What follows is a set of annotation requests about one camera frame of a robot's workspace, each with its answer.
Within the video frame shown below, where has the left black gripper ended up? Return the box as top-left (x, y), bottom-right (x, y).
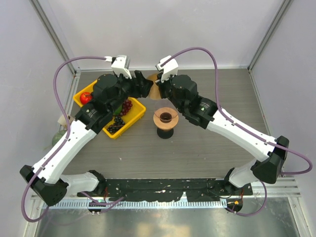
top-left (108, 70), bottom-right (153, 113)

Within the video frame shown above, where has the brown paper coffee filter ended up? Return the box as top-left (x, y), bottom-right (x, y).
top-left (147, 73), bottom-right (161, 100)

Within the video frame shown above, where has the yellow plastic tray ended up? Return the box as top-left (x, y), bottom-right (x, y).
top-left (73, 80), bottom-right (146, 139)

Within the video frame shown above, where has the round wooden ring holder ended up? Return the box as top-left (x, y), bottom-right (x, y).
top-left (153, 116), bottom-right (179, 130)

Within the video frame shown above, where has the dark red glass carafe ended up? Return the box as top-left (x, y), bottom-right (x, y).
top-left (157, 128), bottom-right (174, 139)

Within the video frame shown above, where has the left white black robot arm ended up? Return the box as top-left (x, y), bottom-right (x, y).
top-left (20, 71), bottom-right (154, 206)

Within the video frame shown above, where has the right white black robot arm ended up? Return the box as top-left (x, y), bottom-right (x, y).
top-left (154, 74), bottom-right (289, 195)

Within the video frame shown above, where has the purple grape bunch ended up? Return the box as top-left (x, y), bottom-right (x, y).
top-left (119, 99), bottom-right (133, 117)

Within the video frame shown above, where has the dark black grape bunch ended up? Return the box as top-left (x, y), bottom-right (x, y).
top-left (107, 116), bottom-right (125, 134)

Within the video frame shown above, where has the red apple left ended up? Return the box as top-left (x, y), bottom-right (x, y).
top-left (79, 92), bottom-right (93, 105)

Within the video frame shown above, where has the green melon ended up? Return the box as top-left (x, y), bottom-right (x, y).
top-left (51, 130), bottom-right (67, 147)

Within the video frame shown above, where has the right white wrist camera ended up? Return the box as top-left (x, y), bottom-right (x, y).
top-left (156, 55), bottom-right (179, 83)

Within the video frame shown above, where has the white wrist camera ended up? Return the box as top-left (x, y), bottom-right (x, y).
top-left (104, 55), bottom-right (132, 79)
top-left (156, 55), bottom-right (179, 83)

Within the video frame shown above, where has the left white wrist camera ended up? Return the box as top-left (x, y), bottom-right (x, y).
top-left (104, 55), bottom-right (132, 79)

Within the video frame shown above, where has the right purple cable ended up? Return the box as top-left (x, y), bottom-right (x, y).
top-left (160, 46), bottom-right (314, 218)

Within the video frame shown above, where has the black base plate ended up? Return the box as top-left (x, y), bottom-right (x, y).
top-left (86, 178), bottom-right (253, 202)

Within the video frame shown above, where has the aluminium front rail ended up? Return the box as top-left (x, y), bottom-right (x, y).
top-left (31, 176), bottom-right (302, 210)

